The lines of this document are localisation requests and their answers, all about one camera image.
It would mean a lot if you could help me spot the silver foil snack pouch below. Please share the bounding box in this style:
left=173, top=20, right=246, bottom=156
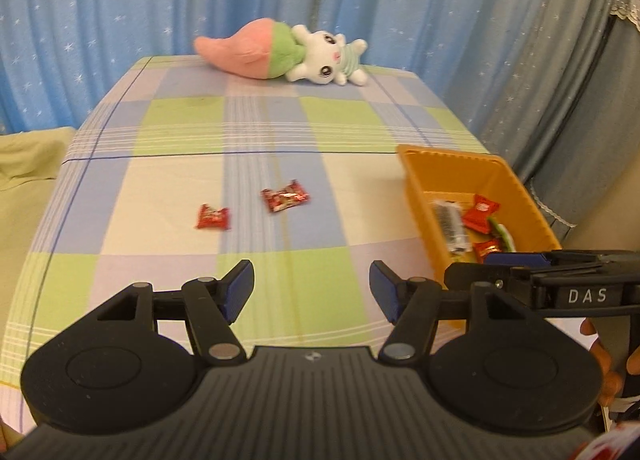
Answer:
left=488, top=217, right=516, bottom=252

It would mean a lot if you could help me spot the red foil candy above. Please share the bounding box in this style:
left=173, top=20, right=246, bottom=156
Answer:
left=472, top=238, right=503, bottom=264

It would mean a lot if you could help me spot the red double-happiness candy pack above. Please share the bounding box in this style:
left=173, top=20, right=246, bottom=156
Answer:
left=461, top=194, right=500, bottom=235

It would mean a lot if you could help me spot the black seaweed snack packet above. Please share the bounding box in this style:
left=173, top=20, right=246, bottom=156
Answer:
left=433, top=200, right=471, bottom=254

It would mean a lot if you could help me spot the small red candy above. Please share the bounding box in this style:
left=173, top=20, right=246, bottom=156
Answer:
left=195, top=203, right=231, bottom=231

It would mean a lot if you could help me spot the red patterned snack packet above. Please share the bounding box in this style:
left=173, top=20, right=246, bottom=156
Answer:
left=260, top=180, right=310, bottom=213

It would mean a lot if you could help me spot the person's right hand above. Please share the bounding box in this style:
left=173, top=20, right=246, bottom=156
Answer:
left=590, top=338, right=640, bottom=407

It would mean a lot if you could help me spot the orange plastic tray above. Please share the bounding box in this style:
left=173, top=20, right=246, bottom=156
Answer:
left=397, top=144, right=561, bottom=283

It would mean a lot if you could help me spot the plaid tablecloth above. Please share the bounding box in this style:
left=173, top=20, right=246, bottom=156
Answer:
left=1, top=56, right=482, bottom=431

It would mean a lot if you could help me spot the grey lace curtain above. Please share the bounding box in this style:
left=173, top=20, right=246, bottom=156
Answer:
left=527, top=0, right=639, bottom=240

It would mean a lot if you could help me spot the blue star curtain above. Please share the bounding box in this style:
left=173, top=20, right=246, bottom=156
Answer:
left=0, top=0, right=626, bottom=181

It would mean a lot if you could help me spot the pink green bunny plush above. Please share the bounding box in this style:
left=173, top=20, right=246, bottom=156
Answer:
left=193, top=18, right=368, bottom=87

